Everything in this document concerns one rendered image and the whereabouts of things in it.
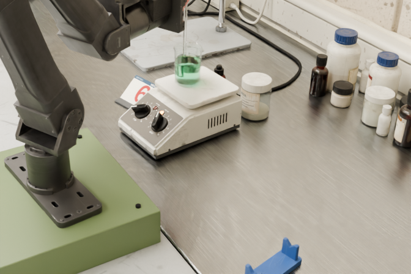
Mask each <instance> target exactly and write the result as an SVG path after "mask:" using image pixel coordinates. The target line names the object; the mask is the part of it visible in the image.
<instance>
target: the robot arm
mask: <svg viewBox="0 0 411 274"><path fill-rule="evenodd" d="M40 1H41V2H42V4H43V5H44V6H45V7H46V9H47V10H48V11H49V13H50V14H51V16H52V17H53V19H54V21H55V22H56V26H57V28H58V29H59V31H58V33H57V35H58V36H59V38H60V39H61V40H62V41H63V42H64V44H65V45H66V46H67V48H68V49H70V50H72V51H75V52H77V53H81V54H85V55H88V56H91V57H95V58H97V59H101V60H104V61H112V60H113V59H115V58H116V57H117V56H118V54H119V53H120V51H122V50H124V49H126V48H128V47H130V41H131V40H133V39H135V38H137V37H139V36H141V35H143V34H145V33H147V32H149V31H151V30H153V29H155V28H161V29H165V30H167V31H171V32H175V33H180V32H182V31H184V30H185V21H183V10H184V8H185V6H186V5H187V3H188V2H189V0H40ZM0 59H1V61H2V63H3V64H4V67H5V68H6V70H7V73H8V74H9V76H10V79H11V81H12V84H13V87H14V90H15V96H16V98H17V101H16V102H15V103H14V104H13V105H14V107H15V109H16V111H17V113H18V117H19V118H20V119H19V122H18V126H17V130H16V133H15V139H16V140H18V141H20V142H23V143H25V145H24V151H23V152H20V153H17V154H14V155H11V156H9V157H6V158H5V159H4V164H5V167H6V168H7V169H8V170H9V172H10V173H11V174H12V175H13V176H14V178H16V180H17V181H18V182H19V183H20V184H21V186H22V187H23V188H24V189H25V190H26V191H27V192H28V193H29V195H30V196H31V197H32V198H33V200H34V201H35V202H36V203H37V204H38V205H39V206H40V207H41V209H42V210H43V211H44V212H45V213H46V214H47V215H48V216H49V218H50V219H51V220H52V221H53V223H54V224H55V225H56V226H57V227H59V228H67V227H69V226H72V225H74V224H77V223H79V222H81V221H84V220H86V219H88V218H91V217H93V216H96V215H98V214H100V213H101V212H102V204H101V202H100V201H99V200H98V199H97V198H96V197H95V196H94V195H93V194H92V193H91V192H90V191H89V190H88V189H87V188H86V187H85V186H84V185H83V184H82V183H81V182H80V181H79V180H78V179H77V178H76V177H75V176H74V173H73V171H71V169H70V157H69V149H70V148H72V147H73V146H75V145H76V140H77V137H78V133H79V130H80V128H81V126H82V124H83V120H84V105H83V103H82V101H81V98H80V96H79V93H78V91H77V89H76V88H75V87H73V86H69V83H68V81H67V80H66V78H65V76H64V75H63V74H62V73H61V72H60V70H59V69H58V67H57V65H56V63H55V61H54V59H53V57H52V55H51V53H50V51H49V49H48V46H47V44H46V42H45V39H44V38H43V35H42V33H41V30H40V28H39V26H38V24H37V22H36V19H35V17H34V14H33V12H32V9H31V6H30V4H29V0H0Z"/></svg>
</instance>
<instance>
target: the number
mask: <svg viewBox="0 0 411 274"><path fill-rule="evenodd" d="M151 89H153V87H151V86H149V85H147V84H145V83H143V82H142V81H140V80H137V79H136V78H135V79H134V80H133V81H132V83H131V85H130V86H129V87H128V89H127V90H126V91H125V93H124V94H123V96H124V97H126V98H128V99H130V100H131V101H133V102H135V103H136V102H137V101H138V100H139V99H140V98H141V97H142V96H143V95H144V94H146V93H147V92H148V91H149V90H151Z"/></svg>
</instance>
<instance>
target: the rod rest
mask: <svg viewBox="0 0 411 274"><path fill-rule="evenodd" d="M299 247H300V246H299V245H297V244H296V245H291V243H290V241H289V239H288V238H287V237H285V238H283V245H282V250H280V251H279V252H277V253H276V254H274V255H273V256H272V257H270V258H269V259H267V260H266V261H265V262H263V263H262V264H261V265H259V266H258V267H256V268H255V269H253V268H252V266H251V265H250V264H247V265H245V274H289V273H290V272H291V271H293V270H294V269H295V268H297V267H298V266H299V265H301V263H302V258H301V257H300V256H298V252H299Z"/></svg>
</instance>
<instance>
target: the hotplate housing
mask: <svg viewBox="0 0 411 274"><path fill-rule="evenodd" d="M148 93H149V94H151V95H153V96H154V97H155V98H156V99H158V100H159V101H161V102H162V103H164V104H165V105H166V106H168V107H169V108H171V109H172V110H173V111H175V112H176V113H177V114H179V115H180V116H182V117H183V119H182V121H180V122H179V123H178V124H177V125H176V126H175V127H174V128H173V129H172V130H171V131H170V132H169V133H168V134H167V135H166V136H165V137H164V138H163V139H162V140H161V141H160V142H159V143H158V144H157V145H155V146H153V145H152V144H151V143H150V142H148V141H147V140H146V139H144V138H143V137H142V136H141V135H140V134H139V133H137V132H136V131H134V129H132V128H131V127H130V126H129V125H127V124H126V123H125V122H124V121H123V120H121V118H119V121H118V126H119V127H120V130H121V131H122V132H123V133H125V134H126V135H127V136H128V137H129V138H130V139H132V140H133V141H134V142H135V143H137V145H139V146H140V147H141V148H142V149H144V150H145V151H146V152H147V153H148V154H149V155H151V156H152V157H153V158H154V159H156V160H157V159H159V158H161V157H165V156H167V155H169V154H173V153H174V152H177V151H180V150H182V149H185V148H187V147H190V146H193V145H195V144H198V143H201V142H203V141H206V140H208V139H211V138H214V137H216V136H219V135H222V134H224V133H227V132H229V131H232V130H235V129H236V128H239V127H240V123H241V115H242V98H241V97H240V96H238V95H237V94H234V95H231V96H228V97H226V98H222V99H220V100H217V101H214V102H212V103H208V104H206V105H202V106H200V107H197V108H193V109H189V108H186V107H185V106H183V105H182V104H180V103H179V102H178V101H176V100H174V99H173V98H172V97H170V96H169V95H168V94H166V93H165V92H163V91H162V90H160V89H159V88H158V87H155V88H153V89H151V90H149V91H148ZM145 95H146V94H144V95H143V96H142V97H141V98H140V99H142V98H143V97H144V96H145ZM136 103H137V102H136ZM136 103H135V104H136ZM135 104H134V105H135ZM128 110H129V109H128ZM128 110H127V111H128ZM127 111H126V112H127ZM126 112H125V113H126ZM125 113H124V114H125ZM124 114H123V115H124Z"/></svg>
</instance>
